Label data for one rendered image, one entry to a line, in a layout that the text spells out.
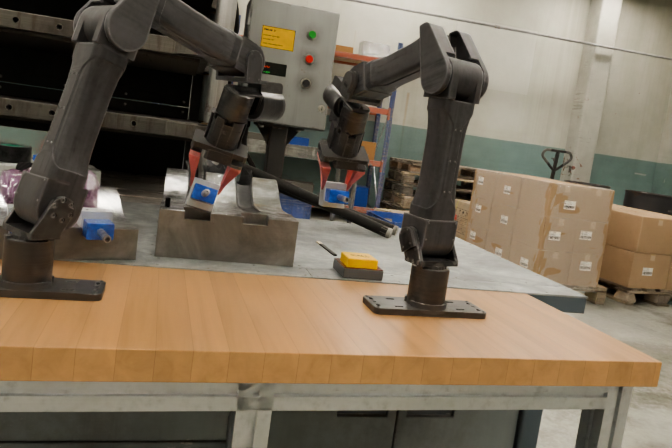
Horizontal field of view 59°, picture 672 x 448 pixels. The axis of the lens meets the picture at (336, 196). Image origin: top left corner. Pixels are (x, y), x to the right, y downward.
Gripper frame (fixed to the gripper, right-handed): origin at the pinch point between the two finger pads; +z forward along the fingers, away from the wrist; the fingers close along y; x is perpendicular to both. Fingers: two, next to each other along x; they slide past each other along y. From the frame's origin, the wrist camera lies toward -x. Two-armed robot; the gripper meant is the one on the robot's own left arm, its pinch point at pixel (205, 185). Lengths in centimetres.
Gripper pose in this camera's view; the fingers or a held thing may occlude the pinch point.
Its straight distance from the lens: 114.6
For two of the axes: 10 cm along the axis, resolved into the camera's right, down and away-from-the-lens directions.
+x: 1.1, 4.3, -9.0
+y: -9.2, -3.1, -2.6
